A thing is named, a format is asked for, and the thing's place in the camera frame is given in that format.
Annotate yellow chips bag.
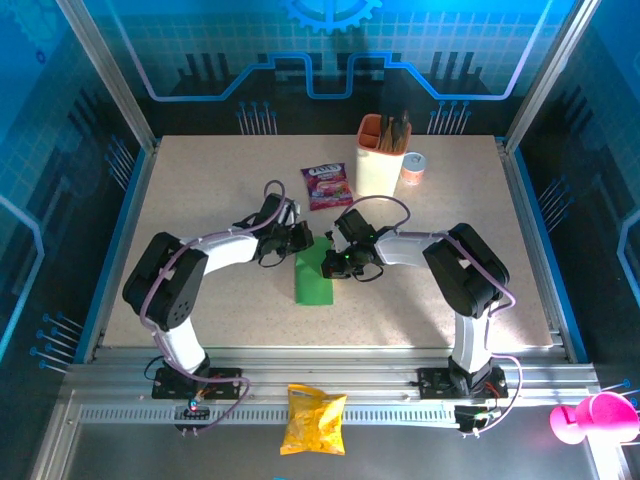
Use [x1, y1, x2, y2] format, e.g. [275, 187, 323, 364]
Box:
[279, 383, 349, 457]

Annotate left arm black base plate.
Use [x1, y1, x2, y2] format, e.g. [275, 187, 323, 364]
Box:
[152, 366, 245, 401]

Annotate small orange can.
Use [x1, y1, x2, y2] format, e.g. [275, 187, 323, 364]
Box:
[399, 151, 429, 189]

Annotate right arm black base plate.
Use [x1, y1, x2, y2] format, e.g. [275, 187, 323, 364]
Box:
[416, 366, 509, 401]

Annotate purple candy bag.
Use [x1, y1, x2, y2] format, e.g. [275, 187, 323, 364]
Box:
[299, 161, 355, 212]

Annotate grey slotted cable duct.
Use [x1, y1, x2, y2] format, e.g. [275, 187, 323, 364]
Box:
[78, 403, 460, 427]

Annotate long aluminium rail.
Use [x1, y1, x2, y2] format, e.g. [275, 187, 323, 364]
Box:
[64, 346, 601, 407]

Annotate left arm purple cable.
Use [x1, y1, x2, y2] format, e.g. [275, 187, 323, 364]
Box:
[138, 178, 301, 437]

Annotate black utensil handle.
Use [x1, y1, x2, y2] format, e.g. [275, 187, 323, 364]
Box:
[392, 109, 412, 149]

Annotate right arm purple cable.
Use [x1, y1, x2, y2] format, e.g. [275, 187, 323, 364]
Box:
[347, 194, 525, 437]

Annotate blue aluminium side rail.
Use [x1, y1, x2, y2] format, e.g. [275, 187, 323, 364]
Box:
[79, 144, 161, 364]
[494, 135, 591, 364]

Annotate pink plastic cup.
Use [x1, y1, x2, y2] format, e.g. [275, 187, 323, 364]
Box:
[548, 391, 640, 446]

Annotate cream utensil holder orange rim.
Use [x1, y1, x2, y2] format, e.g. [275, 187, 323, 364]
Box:
[354, 113, 414, 200]

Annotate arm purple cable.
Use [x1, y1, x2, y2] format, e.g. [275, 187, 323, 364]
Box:
[347, 194, 525, 437]
[138, 178, 301, 437]

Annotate aluminium frame post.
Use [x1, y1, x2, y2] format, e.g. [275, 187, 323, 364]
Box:
[54, 0, 161, 154]
[502, 0, 604, 154]

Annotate wooden utensil handles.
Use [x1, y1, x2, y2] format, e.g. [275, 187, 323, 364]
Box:
[378, 117, 399, 152]

